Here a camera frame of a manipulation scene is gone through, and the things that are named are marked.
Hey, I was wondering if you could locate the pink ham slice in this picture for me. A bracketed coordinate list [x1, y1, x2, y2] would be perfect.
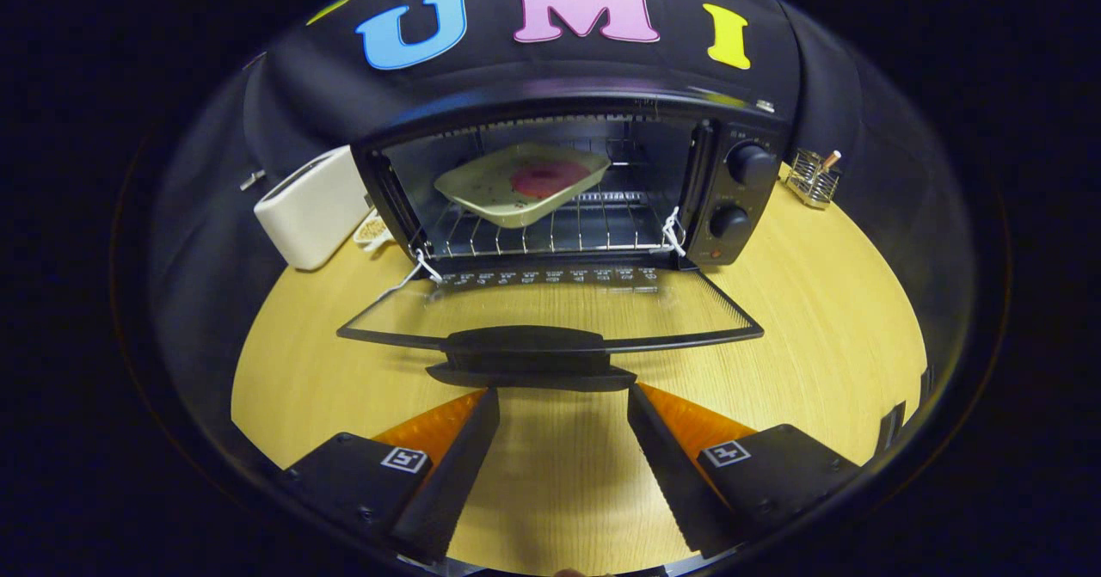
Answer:
[510, 161, 593, 200]

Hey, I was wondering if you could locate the white slot toaster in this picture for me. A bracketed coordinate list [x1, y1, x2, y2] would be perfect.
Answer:
[253, 144, 375, 272]

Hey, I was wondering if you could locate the small dish of nuts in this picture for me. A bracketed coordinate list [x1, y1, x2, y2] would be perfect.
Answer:
[354, 212, 395, 253]

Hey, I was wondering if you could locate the cream rectangular tray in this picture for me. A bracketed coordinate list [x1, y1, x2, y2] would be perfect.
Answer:
[434, 142, 612, 230]

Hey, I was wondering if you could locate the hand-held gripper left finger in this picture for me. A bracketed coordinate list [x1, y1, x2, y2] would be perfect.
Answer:
[280, 386, 501, 563]

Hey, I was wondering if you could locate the wire mesh holder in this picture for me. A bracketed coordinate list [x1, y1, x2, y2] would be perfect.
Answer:
[784, 148, 842, 210]

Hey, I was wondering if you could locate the black toaster oven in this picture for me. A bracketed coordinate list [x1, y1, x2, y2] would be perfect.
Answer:
[335, 87, 788, 393]

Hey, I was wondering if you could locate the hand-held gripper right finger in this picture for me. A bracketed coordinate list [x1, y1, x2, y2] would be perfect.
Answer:
[626, 382, 864, 559]

